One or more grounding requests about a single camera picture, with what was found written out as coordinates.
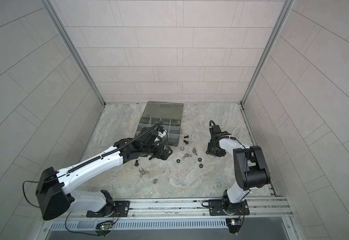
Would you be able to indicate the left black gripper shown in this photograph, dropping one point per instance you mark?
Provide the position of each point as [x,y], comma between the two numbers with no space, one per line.
[159,155]

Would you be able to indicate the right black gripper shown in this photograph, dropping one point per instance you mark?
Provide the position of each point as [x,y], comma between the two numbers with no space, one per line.
[209,151]

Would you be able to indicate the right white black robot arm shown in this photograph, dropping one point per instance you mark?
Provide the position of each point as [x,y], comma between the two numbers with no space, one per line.
[250,168]

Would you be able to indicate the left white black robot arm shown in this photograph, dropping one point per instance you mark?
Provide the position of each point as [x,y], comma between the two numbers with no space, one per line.
[57,191]

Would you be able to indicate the grey plastic organizer box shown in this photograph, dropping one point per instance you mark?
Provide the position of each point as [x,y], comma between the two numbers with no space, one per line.
[169,113]

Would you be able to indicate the right controller board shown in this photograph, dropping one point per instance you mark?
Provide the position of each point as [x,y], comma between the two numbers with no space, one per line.
[234,225]

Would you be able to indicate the controller board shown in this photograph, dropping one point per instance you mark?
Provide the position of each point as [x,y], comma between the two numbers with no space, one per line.
[104,228]
[234,225]

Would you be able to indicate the left controller board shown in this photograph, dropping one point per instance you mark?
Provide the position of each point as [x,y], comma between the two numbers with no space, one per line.
[104,228]

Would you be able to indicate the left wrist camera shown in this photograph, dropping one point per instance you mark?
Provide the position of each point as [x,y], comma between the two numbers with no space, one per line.
[162,132]

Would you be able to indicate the aluminium mounting rail frame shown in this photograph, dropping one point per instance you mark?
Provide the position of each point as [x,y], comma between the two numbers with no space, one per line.
[170,214]

